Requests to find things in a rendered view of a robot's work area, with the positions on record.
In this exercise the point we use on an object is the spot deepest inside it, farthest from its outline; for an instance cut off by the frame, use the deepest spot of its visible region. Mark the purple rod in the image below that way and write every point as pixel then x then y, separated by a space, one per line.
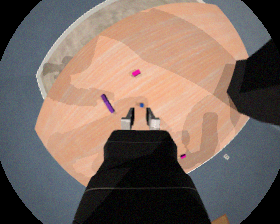
pixel 106 101

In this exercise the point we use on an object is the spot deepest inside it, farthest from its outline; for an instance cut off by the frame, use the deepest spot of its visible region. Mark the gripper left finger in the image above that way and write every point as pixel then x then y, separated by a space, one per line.
pixel 128 121

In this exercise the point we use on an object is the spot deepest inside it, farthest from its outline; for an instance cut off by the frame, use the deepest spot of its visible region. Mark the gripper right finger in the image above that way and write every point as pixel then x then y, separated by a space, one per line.
pixel 153 121

